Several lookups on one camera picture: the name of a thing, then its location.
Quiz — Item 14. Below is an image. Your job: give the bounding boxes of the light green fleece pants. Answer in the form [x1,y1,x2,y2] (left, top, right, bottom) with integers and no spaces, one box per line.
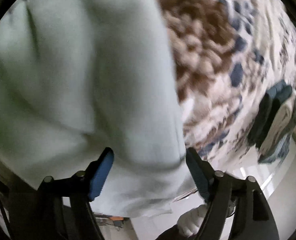
[0,0,193,217]

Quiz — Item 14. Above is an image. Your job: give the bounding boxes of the white gloved hand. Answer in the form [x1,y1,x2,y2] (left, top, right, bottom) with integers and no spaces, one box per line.
[177,204,208,237]

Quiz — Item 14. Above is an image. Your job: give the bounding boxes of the white bed headboard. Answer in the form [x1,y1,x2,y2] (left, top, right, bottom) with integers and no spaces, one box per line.
[131,140,296,239]

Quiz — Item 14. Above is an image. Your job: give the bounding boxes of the stack of folded jeans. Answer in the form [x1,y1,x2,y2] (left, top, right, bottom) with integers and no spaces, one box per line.
[247,80,296,164]

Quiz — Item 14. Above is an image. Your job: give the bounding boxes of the floral quilted bed cover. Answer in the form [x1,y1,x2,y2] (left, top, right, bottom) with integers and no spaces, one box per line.
[157,0,296,170]

